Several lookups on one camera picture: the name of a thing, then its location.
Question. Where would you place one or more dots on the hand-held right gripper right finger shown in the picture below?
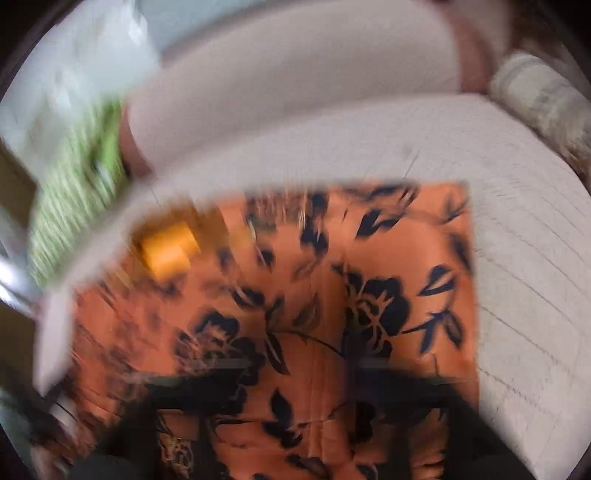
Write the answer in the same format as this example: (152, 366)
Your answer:
(397, 397)

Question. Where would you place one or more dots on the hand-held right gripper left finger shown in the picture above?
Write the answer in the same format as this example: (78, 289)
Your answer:
(194, 397)

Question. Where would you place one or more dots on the orange black floral garment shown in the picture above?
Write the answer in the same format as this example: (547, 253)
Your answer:
(314, 258)

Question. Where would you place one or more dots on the yellow object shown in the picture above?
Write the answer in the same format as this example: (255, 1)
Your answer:
(166, 249)

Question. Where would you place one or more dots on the bed with white sheet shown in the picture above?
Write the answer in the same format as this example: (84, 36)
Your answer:
(508, 277)

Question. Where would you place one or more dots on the green patterned cloth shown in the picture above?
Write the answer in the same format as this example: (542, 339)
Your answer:
(69, 184)

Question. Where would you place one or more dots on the brown wooden cabinet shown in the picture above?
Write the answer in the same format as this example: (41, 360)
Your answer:
(14, 194)

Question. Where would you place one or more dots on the rolled cream blanket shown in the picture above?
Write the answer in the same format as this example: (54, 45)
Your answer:
(531, 92)

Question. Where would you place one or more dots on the beige padded headboard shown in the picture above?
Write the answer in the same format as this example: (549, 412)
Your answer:
(300, 55)

